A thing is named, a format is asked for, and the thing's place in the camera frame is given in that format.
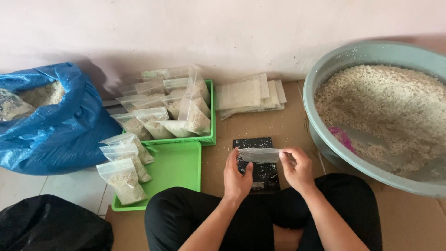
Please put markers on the person's right hand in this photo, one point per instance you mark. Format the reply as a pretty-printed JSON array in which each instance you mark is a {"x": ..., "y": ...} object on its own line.
[{"x": 299, "y": 172}]

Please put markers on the person's left hand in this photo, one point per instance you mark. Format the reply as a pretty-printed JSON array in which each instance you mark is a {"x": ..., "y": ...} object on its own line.
[{"x": 235, "y": 181}]

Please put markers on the clear zip bag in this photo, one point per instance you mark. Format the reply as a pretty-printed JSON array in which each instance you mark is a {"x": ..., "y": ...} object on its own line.
[
  {"x": 141, "y": 146},
  {"x": 134, "y": 164},
  {"x": 123, "y": 183},
  {"x": 259, "y": 155}
]

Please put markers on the black digital scale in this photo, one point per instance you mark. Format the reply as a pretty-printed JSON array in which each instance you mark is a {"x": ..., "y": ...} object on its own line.
[{"x": 261, "y": 174}]

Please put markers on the large grey-green plastic basin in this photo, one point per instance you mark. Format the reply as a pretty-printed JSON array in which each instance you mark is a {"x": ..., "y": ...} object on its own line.
[{"x": 325, "y": 153}]

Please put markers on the green plastic tray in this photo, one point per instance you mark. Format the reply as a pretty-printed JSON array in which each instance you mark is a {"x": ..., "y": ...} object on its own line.
[
  {"x": 205, "y": 139},
  {"x": 176, "y": 167}
]

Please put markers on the pink plastic scoop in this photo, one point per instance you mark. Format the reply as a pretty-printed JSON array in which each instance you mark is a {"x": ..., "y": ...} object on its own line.
[{"x": 340, "y": 136}]

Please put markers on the person's black trousers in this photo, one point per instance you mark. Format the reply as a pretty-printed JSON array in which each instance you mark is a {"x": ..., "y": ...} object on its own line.
[{"x": 174, "y": 216}]

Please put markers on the stack of empty clear bags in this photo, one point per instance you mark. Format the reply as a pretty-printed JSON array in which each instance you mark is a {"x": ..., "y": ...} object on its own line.
[{"x": 244, "y": 96}]

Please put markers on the group of filled zip bags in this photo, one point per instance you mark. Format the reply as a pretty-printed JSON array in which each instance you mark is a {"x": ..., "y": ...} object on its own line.
[{"x": 170, "y": 108}]

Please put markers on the filled clear zip bag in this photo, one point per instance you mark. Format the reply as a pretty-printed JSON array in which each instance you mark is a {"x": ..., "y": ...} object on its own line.
[
  {"x": 141, "y": 146},
  {"x": 123, "y": 183},
  {"x": 134, "y": 164}
]

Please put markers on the heap of pale crumbs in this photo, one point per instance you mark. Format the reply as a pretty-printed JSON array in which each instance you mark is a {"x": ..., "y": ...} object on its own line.
[{"x": 386, "y": 108}]

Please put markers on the brown cardboard sheet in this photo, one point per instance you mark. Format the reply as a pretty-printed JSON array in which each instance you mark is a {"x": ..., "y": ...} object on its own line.
[{"x": 411, "y": 219}]

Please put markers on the blue plastic sack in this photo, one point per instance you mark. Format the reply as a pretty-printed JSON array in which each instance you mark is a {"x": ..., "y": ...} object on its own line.
[{"x": 59, "y": 139}]

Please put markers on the black plastic bag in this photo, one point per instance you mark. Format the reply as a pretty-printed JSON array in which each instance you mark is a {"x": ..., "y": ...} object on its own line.
[{"x": 52, "y": 226}]

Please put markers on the pale crumbs in sack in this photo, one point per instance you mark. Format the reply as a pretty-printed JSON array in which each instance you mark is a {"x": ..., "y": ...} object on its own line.
[{"x": 43, "y": 96}]

